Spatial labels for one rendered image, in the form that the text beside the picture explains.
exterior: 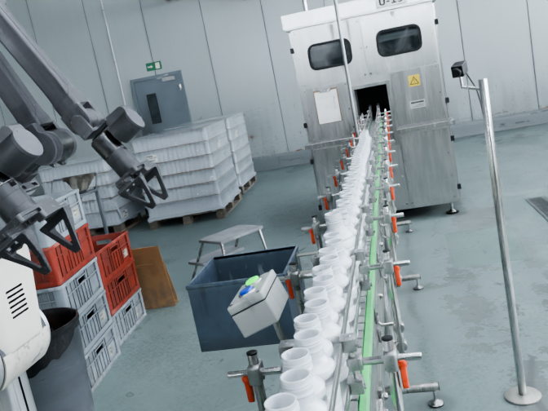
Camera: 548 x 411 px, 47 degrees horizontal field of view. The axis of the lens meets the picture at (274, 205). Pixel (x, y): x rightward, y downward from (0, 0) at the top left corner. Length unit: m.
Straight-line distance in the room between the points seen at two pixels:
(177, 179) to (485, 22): 6.14
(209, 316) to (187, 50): 10.27
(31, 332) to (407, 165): 4.96
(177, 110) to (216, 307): 10.25
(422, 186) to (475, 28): 5.88
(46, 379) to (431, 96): 4.25
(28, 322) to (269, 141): 10.48
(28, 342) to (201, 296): 0.66
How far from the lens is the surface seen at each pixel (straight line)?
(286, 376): 0.78
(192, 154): 7.97
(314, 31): 6.06
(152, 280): 4.95
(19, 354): 1.46
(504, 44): 11.70
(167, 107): 12.18
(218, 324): 2.00
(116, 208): 8.56
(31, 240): 1.05
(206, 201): 8.03
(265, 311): 1.23
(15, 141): 1.06
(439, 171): 6.12
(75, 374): 3.11
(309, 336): 0.89
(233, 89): 11.85
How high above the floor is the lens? 1.50
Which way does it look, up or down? 11 degrees down
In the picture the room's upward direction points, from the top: 11 degrees counter-clockwise
